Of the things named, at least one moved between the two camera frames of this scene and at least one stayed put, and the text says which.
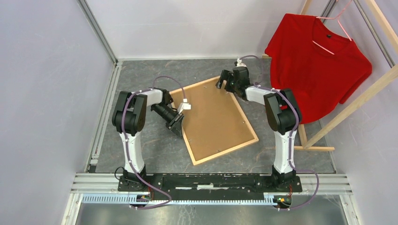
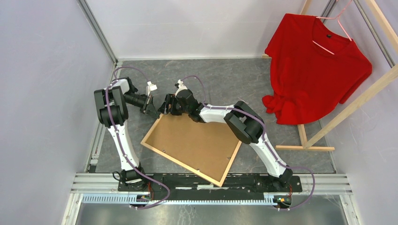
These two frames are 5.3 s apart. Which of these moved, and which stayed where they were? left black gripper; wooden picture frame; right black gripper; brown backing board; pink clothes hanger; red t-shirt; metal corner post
Moved: right black gripper; brown backing board; left black gripper; wooden picture frame
Stayed: red t-shirt; metal corner post; pink clothes hanger
